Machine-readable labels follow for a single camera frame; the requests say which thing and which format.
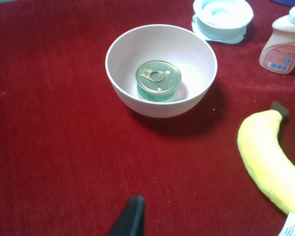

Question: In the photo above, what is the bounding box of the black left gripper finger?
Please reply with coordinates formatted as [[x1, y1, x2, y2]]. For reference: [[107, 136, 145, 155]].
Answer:
[[106, 195, 145, 236]]

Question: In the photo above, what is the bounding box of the green gold tin can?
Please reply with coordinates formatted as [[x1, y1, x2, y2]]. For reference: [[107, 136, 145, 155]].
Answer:
[[136, 60, 181, 103]]

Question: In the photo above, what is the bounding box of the yellow plush banana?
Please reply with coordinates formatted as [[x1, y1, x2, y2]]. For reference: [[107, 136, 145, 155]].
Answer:
[[237, 101, 295, 236]]

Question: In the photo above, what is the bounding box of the pink plastic bowl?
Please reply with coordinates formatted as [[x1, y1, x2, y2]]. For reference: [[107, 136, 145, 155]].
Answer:
[[105, 24, 217, 118]]

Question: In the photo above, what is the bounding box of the white round plastic lid stack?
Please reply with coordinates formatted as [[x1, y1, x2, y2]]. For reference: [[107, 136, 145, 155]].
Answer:
[[191, 0, 254, 44]]

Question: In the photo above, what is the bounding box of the peach lotion bottle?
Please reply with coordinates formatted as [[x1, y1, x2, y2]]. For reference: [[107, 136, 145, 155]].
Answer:
[[259, 6, 295, 74]]

